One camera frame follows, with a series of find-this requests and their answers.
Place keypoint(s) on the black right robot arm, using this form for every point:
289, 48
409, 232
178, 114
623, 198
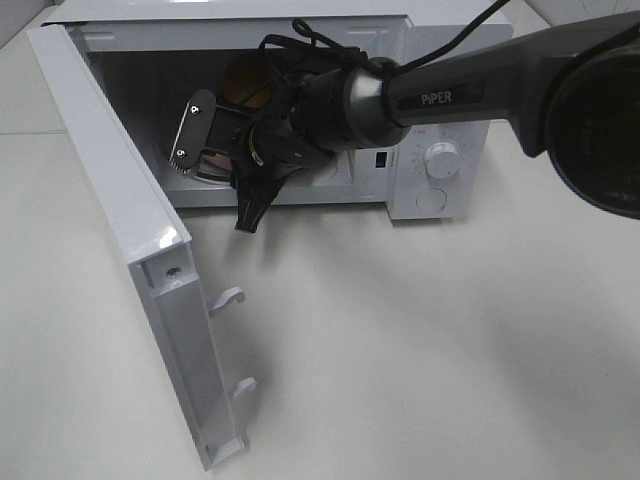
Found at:
571, 91

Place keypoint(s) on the burger with lettuce and cheese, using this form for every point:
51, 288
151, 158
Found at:
247, 82

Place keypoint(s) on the round white door button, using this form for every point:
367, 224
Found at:
431, 200

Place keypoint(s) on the pink speckled plate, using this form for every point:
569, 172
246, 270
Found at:
215, 164

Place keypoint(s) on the white microwave knob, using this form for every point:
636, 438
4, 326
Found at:
442, 160

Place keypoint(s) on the glass microwave turntable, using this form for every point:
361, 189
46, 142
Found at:
214, 179

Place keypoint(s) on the white microwave oven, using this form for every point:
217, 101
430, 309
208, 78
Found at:
121, 74

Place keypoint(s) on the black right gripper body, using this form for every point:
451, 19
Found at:
264, 151

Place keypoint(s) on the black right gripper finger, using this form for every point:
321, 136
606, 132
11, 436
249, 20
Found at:
252, 204

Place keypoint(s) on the white microwave door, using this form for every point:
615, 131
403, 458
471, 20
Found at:
152, 240

